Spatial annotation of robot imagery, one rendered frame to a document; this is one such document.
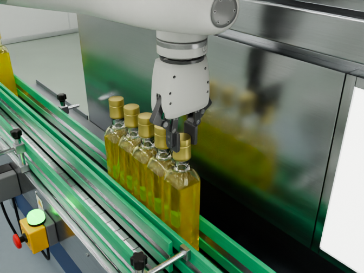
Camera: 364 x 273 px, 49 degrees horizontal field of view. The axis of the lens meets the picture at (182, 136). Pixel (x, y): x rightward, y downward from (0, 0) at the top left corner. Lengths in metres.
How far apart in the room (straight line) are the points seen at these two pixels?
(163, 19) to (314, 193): 0.40
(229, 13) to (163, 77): 0.16
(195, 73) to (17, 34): 6.26
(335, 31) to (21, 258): 1.13
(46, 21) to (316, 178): 6.48
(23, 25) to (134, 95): 5.79
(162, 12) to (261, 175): 0.40
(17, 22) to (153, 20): 6.33
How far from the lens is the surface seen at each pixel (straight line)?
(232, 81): 0.78
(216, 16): 0.56
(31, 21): 6.91
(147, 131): 0.83
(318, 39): 0.66
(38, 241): 1.12
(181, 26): 0.55
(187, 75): 0.67
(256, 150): 0.79
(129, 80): 1.16
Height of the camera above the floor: 1.69
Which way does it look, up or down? 28 degrees down
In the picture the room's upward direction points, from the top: straight up
